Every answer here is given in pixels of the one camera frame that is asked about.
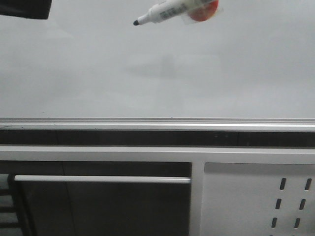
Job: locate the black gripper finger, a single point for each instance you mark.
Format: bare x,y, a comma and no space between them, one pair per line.
30,9

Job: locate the white whiteboard marker black tip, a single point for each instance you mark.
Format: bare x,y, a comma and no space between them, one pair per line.
164,11

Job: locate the orange round magnet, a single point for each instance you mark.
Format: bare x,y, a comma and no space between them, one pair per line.
203,13

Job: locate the white whiteboard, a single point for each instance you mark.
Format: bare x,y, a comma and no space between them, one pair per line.
253,59

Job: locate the white horizontal metal bar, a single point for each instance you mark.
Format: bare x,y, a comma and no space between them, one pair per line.
107,179

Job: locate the white perforated metal panel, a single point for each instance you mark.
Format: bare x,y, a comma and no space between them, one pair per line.
258,200

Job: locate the aluminium whiteboard tray rail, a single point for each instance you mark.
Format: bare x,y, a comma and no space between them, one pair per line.
162,124

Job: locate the white metal stand frame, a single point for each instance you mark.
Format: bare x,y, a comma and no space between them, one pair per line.
198,156

